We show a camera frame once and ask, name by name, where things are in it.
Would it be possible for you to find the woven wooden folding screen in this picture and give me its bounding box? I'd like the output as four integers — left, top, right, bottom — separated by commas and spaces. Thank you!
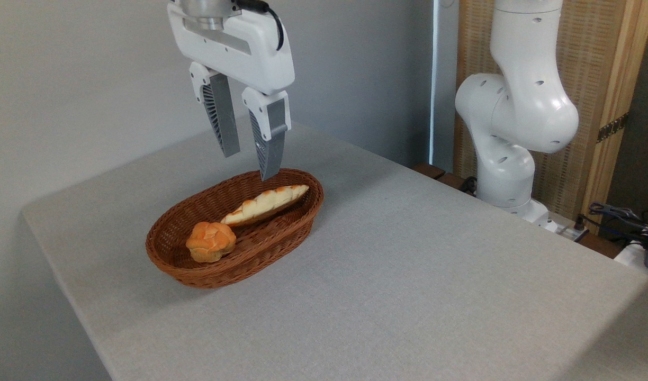
454, 0, 648, 233

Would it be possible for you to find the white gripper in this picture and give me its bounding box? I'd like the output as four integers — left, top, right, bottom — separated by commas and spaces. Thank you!
167, 0, 296, 182

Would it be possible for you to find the round orange bread roll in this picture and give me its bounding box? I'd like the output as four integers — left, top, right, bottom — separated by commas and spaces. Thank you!
185, 221, 238, 264

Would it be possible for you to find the bundle of dark cables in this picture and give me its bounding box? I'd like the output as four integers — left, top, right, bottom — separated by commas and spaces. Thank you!
574, 201, 648, 250

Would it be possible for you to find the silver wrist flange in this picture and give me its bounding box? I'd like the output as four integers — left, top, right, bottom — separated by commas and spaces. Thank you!
180, 0, 241, 31

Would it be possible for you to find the long braided bread loaf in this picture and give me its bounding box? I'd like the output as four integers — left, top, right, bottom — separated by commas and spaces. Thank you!
220, 184, 310, 228

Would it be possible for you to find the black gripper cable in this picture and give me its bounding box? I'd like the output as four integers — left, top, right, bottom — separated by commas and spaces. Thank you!
234, 0, 285, 51

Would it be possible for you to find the brown oval wicker basket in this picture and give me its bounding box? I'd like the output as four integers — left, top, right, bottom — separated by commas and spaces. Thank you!
146, 168, 325, 289

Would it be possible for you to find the dark metal screen hinge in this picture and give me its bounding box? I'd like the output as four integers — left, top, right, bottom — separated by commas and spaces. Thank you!
597, 112, 629, 144

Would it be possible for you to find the white vertical wall trim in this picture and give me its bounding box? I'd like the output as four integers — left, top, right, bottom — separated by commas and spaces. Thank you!
430, 0, 442, 166

